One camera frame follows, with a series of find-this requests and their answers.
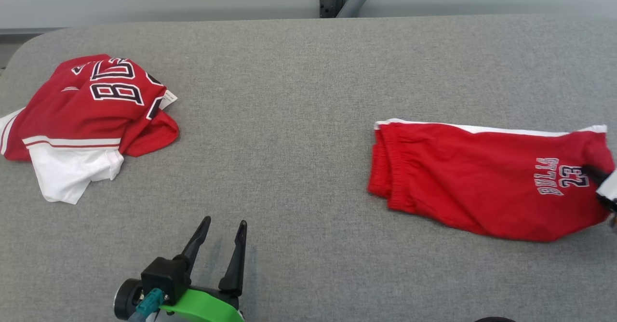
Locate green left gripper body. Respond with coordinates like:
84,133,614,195
158,286,245,322

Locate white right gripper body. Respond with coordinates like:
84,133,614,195
596,169,617,203

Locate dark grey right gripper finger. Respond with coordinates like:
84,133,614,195
582,166,609,186
599,197,617,229

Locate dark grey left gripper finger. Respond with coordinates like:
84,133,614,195
218,220,248,295
174,216,212,277

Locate red basketball shorts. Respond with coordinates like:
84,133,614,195
367,118,617,243

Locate red and white basketball jersey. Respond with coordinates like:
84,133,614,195
0,54,180,205

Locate teal camera cable connector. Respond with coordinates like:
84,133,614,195
126,288,165,322

